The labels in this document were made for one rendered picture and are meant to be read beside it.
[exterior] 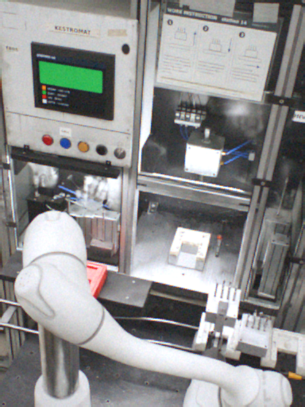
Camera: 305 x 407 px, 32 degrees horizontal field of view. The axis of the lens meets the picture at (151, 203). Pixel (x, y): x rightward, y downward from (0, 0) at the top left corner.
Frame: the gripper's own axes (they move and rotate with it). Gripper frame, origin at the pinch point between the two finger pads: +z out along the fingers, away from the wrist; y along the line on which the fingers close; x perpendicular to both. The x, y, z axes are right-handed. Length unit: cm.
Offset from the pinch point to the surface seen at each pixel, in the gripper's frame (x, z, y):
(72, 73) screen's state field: 55, 20, 62
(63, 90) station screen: 58, 20, 57
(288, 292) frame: -20.8, 21.6, -4.2
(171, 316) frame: 20, 37, -47
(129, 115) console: 38, 22, 51
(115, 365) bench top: 32.7, -1.6, -35.6
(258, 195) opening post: -3.8, 23.1, 31.3
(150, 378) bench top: 19.3, -3.5, -35.6
